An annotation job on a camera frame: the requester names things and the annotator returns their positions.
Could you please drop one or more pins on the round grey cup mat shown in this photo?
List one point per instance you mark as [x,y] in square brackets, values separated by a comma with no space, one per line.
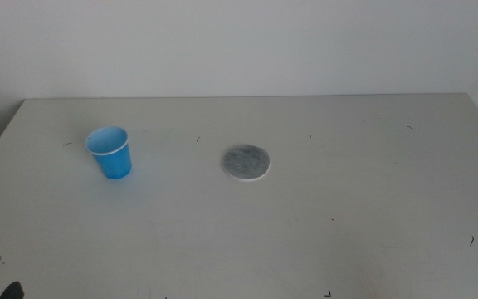
[245,162]

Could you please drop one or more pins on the blue plastic cup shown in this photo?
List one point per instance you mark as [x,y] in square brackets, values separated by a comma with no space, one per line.
[112,160]

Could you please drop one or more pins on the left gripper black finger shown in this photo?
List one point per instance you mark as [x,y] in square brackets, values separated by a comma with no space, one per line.
[13,291]

